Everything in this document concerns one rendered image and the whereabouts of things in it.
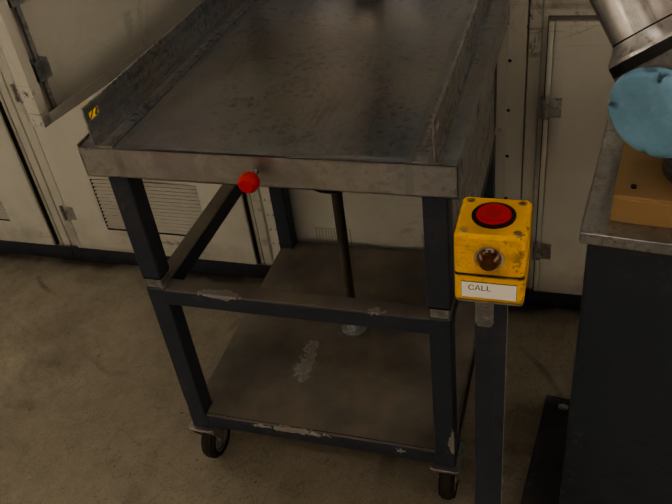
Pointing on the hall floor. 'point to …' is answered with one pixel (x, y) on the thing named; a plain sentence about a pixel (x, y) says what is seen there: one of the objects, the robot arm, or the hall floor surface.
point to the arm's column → (621, 382)
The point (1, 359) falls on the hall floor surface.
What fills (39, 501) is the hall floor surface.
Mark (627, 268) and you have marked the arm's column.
